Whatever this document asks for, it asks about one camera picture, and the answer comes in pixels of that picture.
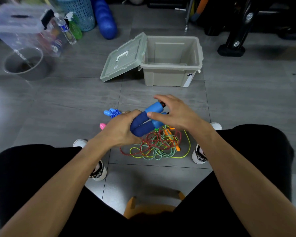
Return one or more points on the person's right hand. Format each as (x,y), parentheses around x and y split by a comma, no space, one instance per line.
(181,114)

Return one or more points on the person's left hand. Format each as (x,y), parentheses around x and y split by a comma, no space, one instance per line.
(117,132)

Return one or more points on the grey plastic storage box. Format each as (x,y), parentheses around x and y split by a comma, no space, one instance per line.
(162,80)

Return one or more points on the person's right forearm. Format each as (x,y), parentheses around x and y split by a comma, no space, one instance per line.
(254,185)

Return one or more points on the person's left forearm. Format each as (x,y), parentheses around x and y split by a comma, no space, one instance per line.
(51,192)

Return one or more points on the grey-green box lid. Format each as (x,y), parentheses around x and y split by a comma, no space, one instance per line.
(120,62)

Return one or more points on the person's right leg black trousers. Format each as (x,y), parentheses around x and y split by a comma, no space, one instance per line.
(266,145)

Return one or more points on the person's leg black trousers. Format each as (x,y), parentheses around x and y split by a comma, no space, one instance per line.
(266,145)
(22,170)

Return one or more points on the person's left leg black trousers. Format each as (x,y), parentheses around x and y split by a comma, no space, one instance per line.
(22,170)

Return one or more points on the white left shoe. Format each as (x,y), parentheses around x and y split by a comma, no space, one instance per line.
(100,175)

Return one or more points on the white shoe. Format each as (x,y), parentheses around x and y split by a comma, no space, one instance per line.
(100,175)
(198,159)

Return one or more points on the white right shoe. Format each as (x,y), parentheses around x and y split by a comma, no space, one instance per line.
(198,159)

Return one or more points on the wooden stool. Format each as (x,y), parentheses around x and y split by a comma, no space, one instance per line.
(129,209)

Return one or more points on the black dumbbell rack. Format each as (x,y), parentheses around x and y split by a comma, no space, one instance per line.
(235,39)

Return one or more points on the grey metal bowl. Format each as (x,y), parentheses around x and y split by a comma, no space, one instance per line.
(40,74)

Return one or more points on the clear water bottle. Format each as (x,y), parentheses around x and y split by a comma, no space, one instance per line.
(69,37)

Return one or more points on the green spray bottle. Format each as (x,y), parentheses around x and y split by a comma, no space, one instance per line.
(76,32)

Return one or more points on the orange and green foam stick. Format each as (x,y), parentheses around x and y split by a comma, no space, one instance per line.
(199,7)

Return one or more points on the light blue mesh basket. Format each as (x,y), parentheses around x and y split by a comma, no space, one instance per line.
(80,13)

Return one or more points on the clear plastic lidded bin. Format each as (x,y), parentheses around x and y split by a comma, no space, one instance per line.
(14,27)

